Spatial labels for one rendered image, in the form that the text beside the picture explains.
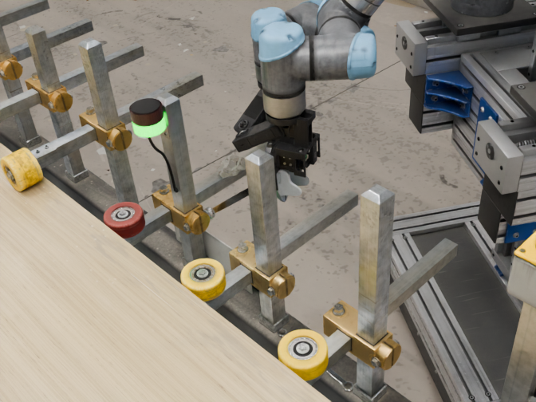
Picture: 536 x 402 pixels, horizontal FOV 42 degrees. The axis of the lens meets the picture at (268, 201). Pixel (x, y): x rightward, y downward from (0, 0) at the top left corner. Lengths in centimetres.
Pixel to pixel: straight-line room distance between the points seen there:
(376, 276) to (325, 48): 38
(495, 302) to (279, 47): 128
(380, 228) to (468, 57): 89
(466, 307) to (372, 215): 119
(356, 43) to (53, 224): 70
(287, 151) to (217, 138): 201
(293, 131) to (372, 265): 32
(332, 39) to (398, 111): 223
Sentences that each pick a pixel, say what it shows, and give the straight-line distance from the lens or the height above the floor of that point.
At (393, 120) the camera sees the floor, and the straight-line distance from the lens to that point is 332.
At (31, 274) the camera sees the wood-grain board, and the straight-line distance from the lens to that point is 137.
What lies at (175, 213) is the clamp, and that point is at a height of 86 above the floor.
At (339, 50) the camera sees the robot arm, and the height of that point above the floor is 126.
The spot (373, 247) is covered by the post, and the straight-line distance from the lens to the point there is 104.
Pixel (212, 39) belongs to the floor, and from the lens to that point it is 415.
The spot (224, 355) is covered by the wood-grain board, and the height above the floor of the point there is 90.
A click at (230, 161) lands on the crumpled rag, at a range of 157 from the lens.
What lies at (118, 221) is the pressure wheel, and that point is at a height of 91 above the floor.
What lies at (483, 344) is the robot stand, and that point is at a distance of 209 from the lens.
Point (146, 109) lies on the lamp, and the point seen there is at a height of 114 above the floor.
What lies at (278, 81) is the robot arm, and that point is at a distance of 118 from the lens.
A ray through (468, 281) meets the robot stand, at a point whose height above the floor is 21.
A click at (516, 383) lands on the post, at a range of 103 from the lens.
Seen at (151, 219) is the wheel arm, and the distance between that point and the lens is 148.
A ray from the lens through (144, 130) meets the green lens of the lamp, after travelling 130.
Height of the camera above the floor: 179
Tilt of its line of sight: 39 degrees down
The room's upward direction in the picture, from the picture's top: 5 degrees counter-clockwise
